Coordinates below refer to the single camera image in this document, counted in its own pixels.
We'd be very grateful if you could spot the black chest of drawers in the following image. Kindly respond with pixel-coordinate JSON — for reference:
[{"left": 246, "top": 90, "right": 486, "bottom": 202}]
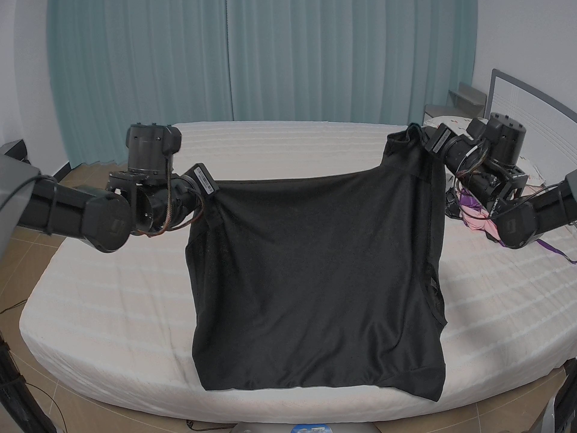
[{"left": 0, "top": 139, "right": 30, "bottom": 163}]

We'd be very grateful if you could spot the pink garment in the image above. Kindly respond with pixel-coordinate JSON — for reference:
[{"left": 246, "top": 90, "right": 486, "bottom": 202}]
[{"left": 464, "top": 208, "right": 501, "bottom": 242}]

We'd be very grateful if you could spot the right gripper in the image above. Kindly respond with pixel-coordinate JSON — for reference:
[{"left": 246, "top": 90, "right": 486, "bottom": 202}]
[{"left": 444, "top": 136, "right": 478, "bottom": 172}]

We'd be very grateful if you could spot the white printed pillow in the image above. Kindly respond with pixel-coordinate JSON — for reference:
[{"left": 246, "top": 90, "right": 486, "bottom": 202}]
[{"left": 424, "top": 115, "right": 547, "bottom": 187}]

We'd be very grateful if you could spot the black cable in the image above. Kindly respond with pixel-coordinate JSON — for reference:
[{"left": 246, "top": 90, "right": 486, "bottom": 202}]
[{"left": 184, "top": 417, "right": 236, "bottom": 433}]

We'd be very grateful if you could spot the bed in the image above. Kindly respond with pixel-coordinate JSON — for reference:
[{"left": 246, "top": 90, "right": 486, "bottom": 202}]
[{"left": 19, "top": 68, "right": 577, "bottom": 423}]

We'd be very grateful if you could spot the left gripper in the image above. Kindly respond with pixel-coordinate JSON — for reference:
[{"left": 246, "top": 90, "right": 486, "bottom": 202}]
[{"left": 173, "top": 174, "right": 215, "bottom": 220}]

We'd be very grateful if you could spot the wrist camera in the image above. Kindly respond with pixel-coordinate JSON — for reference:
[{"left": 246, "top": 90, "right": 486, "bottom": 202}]
[
  {"left": 191, "top": 163, "right": 219, "bottom": 195},
  {"left": 426, "top": 124, "right": 456, "bottom": 157}
]

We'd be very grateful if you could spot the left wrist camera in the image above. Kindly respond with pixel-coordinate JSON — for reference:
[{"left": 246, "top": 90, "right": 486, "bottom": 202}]
[{"left": 191, "top": 163, "right": 219, "bottom": 195}]

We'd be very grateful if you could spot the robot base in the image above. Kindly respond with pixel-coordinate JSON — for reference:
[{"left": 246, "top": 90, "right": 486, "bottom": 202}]
[{"left": 227, "top": 420, "right": 381, "bottom": 433}]

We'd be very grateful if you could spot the grey bedside table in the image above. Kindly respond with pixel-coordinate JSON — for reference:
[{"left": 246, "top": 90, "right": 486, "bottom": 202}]
[{"left": 424, "top": 82, "right": 488, "bottom": 125}]

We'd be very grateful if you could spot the purple garment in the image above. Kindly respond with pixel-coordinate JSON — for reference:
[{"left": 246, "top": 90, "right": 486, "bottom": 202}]
[{"left": 457, "top": 188, "right": 577, "bottom": 265}]

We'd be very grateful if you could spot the shiny black garment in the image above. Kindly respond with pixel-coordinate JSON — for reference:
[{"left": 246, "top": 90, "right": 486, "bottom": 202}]
[{"left": 445, "top": 174, "right": 463, "bottom": 217}]

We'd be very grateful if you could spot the black T-shirt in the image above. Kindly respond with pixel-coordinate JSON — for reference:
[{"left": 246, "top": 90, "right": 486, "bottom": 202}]
[{"left": 185, "top": 124, "right": 449, "bottom": 402}]

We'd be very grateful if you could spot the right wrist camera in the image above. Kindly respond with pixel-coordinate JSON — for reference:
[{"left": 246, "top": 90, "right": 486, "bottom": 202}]
[{"left": 426, "top": 124, "right": 456, "bottom": 157}]

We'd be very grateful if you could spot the blue-green curtain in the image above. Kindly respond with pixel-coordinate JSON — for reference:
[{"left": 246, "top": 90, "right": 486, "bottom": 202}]
[
  {"left": 225, "top": 0, "right": 478, "bottom": 127},
  {"left": 47, "top": 0, "right": 230, "bottom": 167}
]

